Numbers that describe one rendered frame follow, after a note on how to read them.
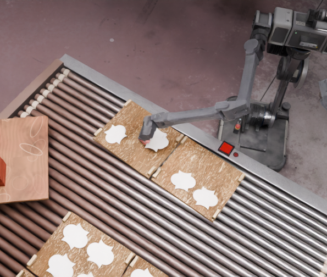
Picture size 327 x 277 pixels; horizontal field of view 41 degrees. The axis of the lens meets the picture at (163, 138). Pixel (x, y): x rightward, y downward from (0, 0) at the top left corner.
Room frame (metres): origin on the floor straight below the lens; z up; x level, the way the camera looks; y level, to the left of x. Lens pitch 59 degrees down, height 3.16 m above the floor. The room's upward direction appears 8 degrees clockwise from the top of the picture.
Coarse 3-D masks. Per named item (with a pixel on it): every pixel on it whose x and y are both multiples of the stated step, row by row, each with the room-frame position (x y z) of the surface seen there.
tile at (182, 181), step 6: (174, 174) 1.09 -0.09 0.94; (180, 174) 1.09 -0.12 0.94; (186, 174) 1.10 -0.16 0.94; (174, 180) 1.05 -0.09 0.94; (180, 180) 1.06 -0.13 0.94; (186, 180) 1.06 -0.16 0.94; (192, 180) 1.07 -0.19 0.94; (180, 186) 1.02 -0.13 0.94; (186, 186) 1.03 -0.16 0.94; (192, 186) 1.03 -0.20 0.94
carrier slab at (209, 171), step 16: (192, 144) 1.30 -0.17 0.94; (176, 160) 1.18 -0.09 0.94; (192, 160) 1.20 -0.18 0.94; (208, 160) 1.21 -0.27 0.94; (160, 176) 1.07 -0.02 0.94; (192, 176) 1.10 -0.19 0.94; (208, 176) 1.11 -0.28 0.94; (224, 176) 1.12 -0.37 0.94; (176, 192) 0.99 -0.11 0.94; (192, 192) 1.00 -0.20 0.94; (224, 192) 1.02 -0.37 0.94; (192, 208) 0.91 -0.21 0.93; (208, 208) 0.92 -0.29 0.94
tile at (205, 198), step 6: (198, 192) 1.00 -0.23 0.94; (204, 192) 1.01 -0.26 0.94; (210, 192) 1.01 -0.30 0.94; (198, 198) 0.96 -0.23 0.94; (204, 198) 0.97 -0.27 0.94; (210, 198) 0.97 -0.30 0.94; (216, 198) 0.98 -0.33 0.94; (198, 204) 0.93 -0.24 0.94; (204, 204) 0.93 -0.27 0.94; (210, 204) 0.94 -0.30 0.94; (216, 204) 0.95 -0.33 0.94
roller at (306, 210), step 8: (64, 72) 1.71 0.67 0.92; (80, 80) 1.66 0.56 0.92; (88, 88) 1.62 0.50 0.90; (96, 88) 1.62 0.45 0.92; (104, 96) 1.57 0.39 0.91; (112, 96) 1.57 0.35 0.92; (120, 104) 1.52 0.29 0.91; (224, 160) 1.23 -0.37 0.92; (240, 168) 1.20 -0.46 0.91; (248, 176) 1.15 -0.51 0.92; (256, 184) 1.12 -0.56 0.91; (264, 184) 1.12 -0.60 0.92; (272, 192) 1.08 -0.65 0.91; (280, 192) 1.08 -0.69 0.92; (288, 200) 1.04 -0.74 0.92; (296, 200) 1.05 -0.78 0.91; (296, 208) 1.01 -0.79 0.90; (304, 208) 1.00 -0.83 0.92; (312, 216) 0.97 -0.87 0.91; (320, 216) 0.97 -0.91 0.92
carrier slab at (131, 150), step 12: (132, 108) 1.49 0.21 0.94; (120, 120) 1.40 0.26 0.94; (132, 120) 1.41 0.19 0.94; (132, 132) 1.33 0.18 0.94; (168, 132) 1.36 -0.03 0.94; (108, 144) 1.23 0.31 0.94; (120, 144) 1.24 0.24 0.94; (132, 144) 1.25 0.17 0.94; (168, 144) 1.28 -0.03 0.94; (120, 156) 1.16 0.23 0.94; (132, 156) 1.17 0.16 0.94; (144, 156) 1.18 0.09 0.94; (156, 156) 1.19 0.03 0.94; (144, 168) 1.11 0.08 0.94; (156, 168) 1.12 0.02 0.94
